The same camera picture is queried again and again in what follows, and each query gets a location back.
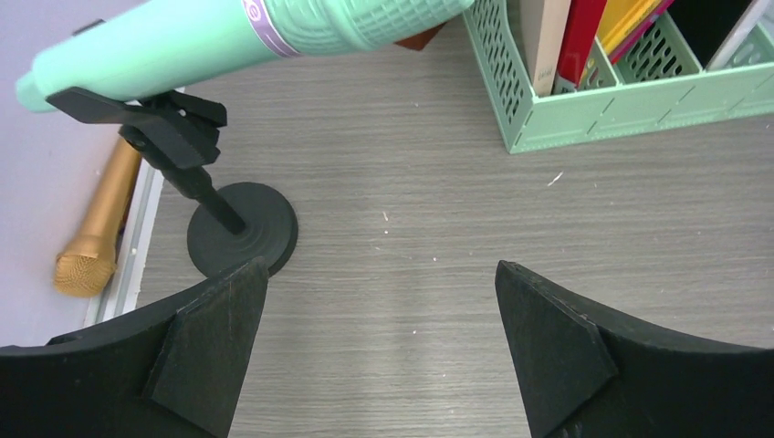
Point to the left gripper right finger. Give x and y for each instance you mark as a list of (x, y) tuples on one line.
[(588, 370)]

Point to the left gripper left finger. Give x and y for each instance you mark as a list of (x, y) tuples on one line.
[(174, 368)]

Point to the yellow book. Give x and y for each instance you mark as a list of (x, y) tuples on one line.
[(619, 19)]

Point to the black book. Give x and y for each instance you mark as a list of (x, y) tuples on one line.
[(715, 29)]

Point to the black microphone stand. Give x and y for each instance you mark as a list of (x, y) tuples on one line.
[(177, 134)]

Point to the green file organizer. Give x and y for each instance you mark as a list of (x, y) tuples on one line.
[(658, 85)]

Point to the mint green microphone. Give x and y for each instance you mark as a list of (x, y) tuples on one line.
[(163, 45)]

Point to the red notebook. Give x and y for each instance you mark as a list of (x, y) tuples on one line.
[(557, 37)]

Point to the brown round object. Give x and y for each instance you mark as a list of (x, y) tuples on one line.
[(420, 41)]

